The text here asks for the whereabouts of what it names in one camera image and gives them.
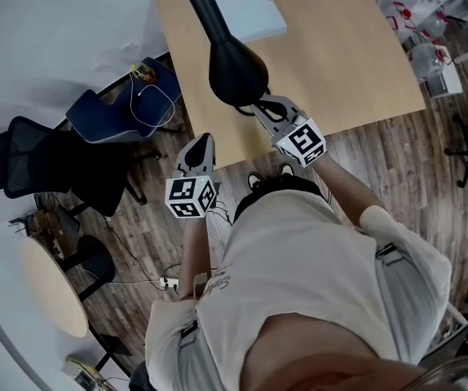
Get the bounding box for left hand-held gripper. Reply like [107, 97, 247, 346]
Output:
[164, 132, 222, 219]

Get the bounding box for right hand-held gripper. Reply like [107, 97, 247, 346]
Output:
[251, 94, 327, 169]

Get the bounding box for black hair dryer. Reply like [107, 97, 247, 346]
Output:
[179, 0, 290, 125]

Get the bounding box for person's right forearm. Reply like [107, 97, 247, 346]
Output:
[317, 155, 386, 231]

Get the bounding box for person's left forearm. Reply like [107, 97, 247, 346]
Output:
[178, 216, 213, 301]

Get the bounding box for person's black trousers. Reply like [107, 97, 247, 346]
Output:
[232, 175, 327, 223]

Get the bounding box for drink bottle yellow cap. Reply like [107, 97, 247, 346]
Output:
[130, 64, 157, 84]

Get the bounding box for white flat box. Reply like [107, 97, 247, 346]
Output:
[209, 0, 289, 44]

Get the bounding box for person's white t-shirt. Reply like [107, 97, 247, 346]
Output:
[143, 189, 453, 391]

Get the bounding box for black mesh office chair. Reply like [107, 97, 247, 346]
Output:
[0, 116, 164, 217]

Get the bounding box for clear dispenser water bottle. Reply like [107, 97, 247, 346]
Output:
[408, 42, 454, 84]

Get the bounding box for cardboard box with clutter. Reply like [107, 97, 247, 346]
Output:
[28, 205, 80, 260]

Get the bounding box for white water dispenser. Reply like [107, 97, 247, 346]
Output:
[423, 45, 463, 98]

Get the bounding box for round light wooden table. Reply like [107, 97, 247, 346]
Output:
[17, 234, 117, 339]

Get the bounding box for beige device with screen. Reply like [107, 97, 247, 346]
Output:
[60, 354, 108, 391]

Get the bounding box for white charging cable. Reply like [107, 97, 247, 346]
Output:
[130, 73, 176, 129]

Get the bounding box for grey shoulder strap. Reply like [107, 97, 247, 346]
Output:
[178, 319, 219, 391]
[374, 242, 443, 362]

